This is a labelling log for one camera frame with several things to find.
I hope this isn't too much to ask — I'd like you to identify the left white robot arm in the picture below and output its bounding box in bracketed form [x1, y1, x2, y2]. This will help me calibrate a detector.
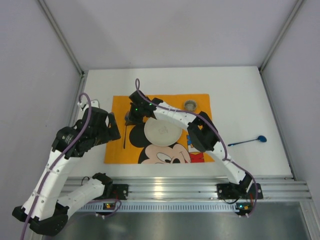
[12, 107, 121, 237]

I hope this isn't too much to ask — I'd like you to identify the blue spoon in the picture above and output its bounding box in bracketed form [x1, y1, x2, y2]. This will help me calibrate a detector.
[227, 135, 267, 147]

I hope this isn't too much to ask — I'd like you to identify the blue fork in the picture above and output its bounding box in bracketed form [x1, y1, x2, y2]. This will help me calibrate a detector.
[123, 123, 128, 149]

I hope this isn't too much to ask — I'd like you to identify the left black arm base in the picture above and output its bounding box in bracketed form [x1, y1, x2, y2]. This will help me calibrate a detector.
[109, 184, 129, 201]

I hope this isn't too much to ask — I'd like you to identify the slotted grey cable duct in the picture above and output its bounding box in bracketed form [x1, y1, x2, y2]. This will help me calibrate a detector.
[78, 201, 251, 213]

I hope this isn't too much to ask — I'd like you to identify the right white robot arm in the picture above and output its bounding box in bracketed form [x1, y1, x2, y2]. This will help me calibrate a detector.
[128, 90, 257, 194]

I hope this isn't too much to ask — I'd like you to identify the purple cable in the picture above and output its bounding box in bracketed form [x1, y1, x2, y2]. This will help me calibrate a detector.
[134, 78, 258, 218]
[19, 92, 122, 240]

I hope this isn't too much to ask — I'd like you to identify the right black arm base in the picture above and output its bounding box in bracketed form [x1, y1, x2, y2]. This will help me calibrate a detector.
[216, 183, 264, 200]

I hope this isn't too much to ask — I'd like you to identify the white round plate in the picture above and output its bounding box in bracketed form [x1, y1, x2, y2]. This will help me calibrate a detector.
[143, 118, 183, 147]

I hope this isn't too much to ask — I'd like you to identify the orange Mickey placemat cloth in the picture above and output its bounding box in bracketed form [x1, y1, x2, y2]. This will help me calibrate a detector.
[104, 96, 213, 165]

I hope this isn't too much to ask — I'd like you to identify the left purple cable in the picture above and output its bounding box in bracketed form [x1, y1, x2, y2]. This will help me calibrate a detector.
[19, 92, 122, 240]

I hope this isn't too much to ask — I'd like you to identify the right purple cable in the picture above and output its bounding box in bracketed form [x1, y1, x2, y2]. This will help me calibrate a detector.
[134, 78, 258, 218]

